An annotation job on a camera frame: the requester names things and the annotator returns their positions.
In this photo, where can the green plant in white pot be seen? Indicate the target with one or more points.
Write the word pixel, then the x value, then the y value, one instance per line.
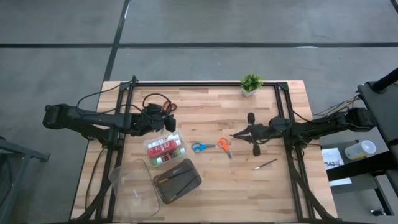
pixel 251 82

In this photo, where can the thin paintbrush silver ferrule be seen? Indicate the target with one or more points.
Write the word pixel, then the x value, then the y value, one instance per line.
pixel 245 134

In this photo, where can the grey metal stand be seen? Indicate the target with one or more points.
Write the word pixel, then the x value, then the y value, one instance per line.
pixel 25 151

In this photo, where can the black side table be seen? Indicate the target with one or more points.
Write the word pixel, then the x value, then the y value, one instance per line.
pixel 382 105

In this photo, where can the black table frame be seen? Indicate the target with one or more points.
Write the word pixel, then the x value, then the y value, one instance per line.
pixel 205 84

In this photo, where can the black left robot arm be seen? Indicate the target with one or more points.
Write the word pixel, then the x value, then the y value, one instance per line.
pixel 93 119

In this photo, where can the green paint bottle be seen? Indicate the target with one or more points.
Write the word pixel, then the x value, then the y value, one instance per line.
pixel 177 153

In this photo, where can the black and red scissors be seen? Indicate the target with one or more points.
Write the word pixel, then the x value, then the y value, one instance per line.
pixel 173 107

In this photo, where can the red paint bottle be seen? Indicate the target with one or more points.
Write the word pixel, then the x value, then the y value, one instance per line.
pixel 161 150

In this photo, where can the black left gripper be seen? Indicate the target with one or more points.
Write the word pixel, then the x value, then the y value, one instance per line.
pixel 155 119

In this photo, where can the white paper sheet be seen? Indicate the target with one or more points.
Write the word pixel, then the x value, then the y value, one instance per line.
pixel 331 155

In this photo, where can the large clear plastic bin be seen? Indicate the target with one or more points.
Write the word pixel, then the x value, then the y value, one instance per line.
pixel 133 186

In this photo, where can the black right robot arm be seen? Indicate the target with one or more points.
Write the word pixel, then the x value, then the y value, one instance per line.
pixel 326 126

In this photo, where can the black paintbrush silver ferrule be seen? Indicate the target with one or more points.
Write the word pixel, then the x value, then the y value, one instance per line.
pixel 264 164

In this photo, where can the small clear plastic bin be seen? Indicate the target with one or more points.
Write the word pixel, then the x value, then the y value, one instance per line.
pixel 183 137

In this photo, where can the paintbrush with copper ferrule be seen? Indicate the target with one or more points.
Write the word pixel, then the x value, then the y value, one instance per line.
pixel 174 176
pixel 186 186

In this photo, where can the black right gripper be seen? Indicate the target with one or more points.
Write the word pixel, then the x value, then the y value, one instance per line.
pixel 261 132

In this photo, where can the smoke grey plastic bin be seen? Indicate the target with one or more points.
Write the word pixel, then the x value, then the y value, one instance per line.
pixel 168 194

